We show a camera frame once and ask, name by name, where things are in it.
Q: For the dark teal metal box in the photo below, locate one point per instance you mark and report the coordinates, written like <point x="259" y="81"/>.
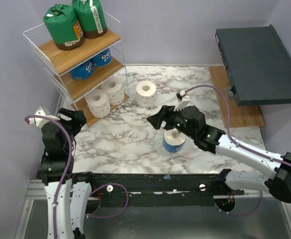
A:
<point x="257" y="64"/>

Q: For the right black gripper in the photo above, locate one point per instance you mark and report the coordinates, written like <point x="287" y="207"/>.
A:
<point x="169" y="118"/>

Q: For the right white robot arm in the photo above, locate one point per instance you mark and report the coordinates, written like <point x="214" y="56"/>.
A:
<point x="272" y="171"/>

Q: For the wooden board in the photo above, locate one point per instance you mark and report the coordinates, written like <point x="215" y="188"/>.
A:
<point x="240" y="116"/>

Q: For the aluminium extrusion rail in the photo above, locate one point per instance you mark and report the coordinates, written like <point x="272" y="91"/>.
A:
<point x="37" y="189"/>

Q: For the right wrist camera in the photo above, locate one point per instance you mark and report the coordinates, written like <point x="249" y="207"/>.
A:
<point x="183" y="100"/>

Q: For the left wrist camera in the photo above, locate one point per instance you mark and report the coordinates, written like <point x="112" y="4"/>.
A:
<point x="41" y="117"/>

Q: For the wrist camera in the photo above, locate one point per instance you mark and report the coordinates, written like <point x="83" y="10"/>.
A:
<point x="41" y="117"/>
<point x="183" y="100"/>

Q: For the green roll orange label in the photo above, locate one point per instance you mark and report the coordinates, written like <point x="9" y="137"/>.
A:
<point x="64" y="27"/>

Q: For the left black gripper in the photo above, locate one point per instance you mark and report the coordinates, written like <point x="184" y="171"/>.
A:
<point x="78" y="117"/>

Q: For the green roll white label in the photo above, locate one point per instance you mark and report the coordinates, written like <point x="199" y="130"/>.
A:
<point x="91" y="17"/>

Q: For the white patterned roll blue dots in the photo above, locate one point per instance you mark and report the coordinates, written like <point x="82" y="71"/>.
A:
<point x="98" y="103"/>

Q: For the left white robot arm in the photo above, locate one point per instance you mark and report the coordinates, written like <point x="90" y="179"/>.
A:
<point x="67" y="194"/>

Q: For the white wire wooden shelf unit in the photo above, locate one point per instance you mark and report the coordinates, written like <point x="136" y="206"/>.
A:
<point x="58" y="63"/>

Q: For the black mounting rail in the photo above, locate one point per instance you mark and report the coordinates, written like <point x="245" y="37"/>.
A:
<point x="155" y="190"/>

